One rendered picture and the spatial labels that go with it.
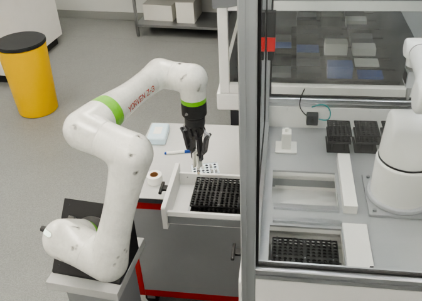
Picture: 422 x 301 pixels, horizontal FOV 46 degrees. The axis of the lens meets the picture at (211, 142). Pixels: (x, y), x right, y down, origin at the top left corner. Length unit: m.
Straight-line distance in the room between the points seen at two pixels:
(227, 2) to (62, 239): 1.35
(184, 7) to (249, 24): 4.73
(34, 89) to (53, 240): 2.85
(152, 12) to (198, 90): 4.25
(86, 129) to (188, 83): 0.43
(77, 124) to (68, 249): 0.43
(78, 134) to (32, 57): 2.89
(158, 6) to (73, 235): 4.47
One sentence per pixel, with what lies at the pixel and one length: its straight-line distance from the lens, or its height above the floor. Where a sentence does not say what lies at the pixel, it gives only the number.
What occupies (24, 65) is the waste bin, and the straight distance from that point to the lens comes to 4.31.
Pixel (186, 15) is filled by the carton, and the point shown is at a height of 0.24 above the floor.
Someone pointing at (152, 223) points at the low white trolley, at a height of 0.60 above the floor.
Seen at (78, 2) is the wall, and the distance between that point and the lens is 6.72.
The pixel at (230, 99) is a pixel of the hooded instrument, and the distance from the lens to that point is 2.64.
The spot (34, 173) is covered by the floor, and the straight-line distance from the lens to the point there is 3.85.
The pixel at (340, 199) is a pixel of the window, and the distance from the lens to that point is 1.26.
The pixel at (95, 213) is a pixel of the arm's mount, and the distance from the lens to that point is 1.88.
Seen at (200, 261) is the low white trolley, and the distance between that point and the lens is 2.42.
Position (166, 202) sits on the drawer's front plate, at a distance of 1.89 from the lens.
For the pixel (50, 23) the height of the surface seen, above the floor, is 0.29.
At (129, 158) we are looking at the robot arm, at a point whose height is 1.37.
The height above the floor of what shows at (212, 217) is 0.88.
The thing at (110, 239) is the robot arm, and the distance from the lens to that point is 1.54.
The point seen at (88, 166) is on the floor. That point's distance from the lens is 3.78.
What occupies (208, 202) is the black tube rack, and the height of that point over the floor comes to 0.90.
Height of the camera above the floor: 2.15
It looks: 34 degrees down
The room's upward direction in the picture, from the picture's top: 3 degrees counter-clockwise
